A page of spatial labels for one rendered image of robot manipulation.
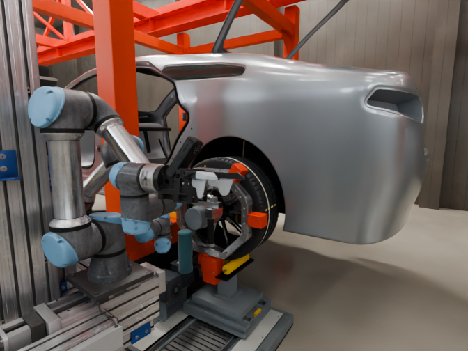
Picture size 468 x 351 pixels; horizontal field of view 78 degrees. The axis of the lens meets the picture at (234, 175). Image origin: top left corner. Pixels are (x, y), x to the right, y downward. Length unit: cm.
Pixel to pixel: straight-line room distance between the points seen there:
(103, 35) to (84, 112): 101
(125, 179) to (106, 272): 45
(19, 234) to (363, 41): 643
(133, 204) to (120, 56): 123
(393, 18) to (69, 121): 630
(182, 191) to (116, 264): 52
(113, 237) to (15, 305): 37
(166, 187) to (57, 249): 42
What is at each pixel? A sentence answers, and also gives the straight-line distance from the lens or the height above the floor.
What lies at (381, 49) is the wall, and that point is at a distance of 665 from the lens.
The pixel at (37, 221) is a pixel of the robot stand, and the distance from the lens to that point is 119.
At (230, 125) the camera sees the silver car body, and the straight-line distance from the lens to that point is 188.
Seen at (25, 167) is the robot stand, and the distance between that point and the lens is 115.
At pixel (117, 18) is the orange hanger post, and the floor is 197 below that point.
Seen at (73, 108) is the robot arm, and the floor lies 140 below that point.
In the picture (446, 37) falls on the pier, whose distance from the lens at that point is 629.
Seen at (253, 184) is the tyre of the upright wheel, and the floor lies 104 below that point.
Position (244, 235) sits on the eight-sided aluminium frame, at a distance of 166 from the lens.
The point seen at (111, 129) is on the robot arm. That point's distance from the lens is 101.
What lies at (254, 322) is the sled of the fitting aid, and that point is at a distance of 207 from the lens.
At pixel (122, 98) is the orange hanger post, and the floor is 153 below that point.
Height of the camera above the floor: 133
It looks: 8 degrees down
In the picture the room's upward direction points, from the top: straight up
